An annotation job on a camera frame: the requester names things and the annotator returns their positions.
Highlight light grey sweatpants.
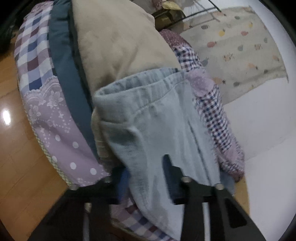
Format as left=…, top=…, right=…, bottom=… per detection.
left=92, top=68, right=234, bottom=240

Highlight pineapple print curtain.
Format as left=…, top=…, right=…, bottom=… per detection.
left=177, top=6, right=287, bottom=103

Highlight small-check plaid quilt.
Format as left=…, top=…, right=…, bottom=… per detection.
left=160, top=30, right=245, bottom=182

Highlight purple plaid bed sheet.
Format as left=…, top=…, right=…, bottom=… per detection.
left=14, top=0, right=181, bottom=241

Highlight beige padded jacket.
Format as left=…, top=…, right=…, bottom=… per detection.
left=72, top=1, right=180, bottom=164

